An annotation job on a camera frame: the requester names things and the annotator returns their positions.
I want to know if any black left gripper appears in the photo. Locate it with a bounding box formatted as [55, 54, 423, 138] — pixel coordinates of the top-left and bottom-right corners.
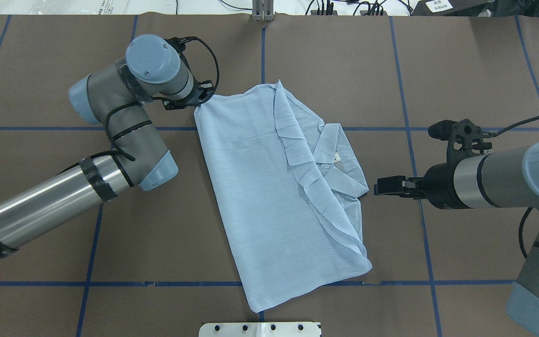
[162, 80, 216, 110]

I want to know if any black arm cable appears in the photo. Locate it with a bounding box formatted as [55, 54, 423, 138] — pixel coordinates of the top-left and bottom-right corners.
[0, 37, 220, 300]
[492, 109, 539, 260]

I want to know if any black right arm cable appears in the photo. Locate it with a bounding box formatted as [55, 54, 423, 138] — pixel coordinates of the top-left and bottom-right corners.
[492, 109, 539, 260]

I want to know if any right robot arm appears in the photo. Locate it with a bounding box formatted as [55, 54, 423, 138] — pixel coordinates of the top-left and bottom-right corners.
[373, 142, 539, 337]

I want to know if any light blue striped shirt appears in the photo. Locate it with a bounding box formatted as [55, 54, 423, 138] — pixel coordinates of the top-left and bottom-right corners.
[194, 82, 372, 312]

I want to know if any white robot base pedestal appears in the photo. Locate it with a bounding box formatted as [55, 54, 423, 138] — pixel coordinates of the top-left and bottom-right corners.
[198, 322, 322, 337]

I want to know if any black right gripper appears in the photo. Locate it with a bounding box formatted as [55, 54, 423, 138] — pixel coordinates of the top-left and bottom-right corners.
[374, 163, 462, 210]

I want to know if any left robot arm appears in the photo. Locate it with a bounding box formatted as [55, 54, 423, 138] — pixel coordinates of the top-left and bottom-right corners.
[0, 34, 220, 259]

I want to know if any aluminium frame post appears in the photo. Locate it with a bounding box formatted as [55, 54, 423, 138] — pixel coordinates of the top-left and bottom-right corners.
[252, 0, 275, 22]

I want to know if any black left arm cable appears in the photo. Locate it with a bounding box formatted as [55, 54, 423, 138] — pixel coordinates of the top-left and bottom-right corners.
[0, 37, 220, 300]

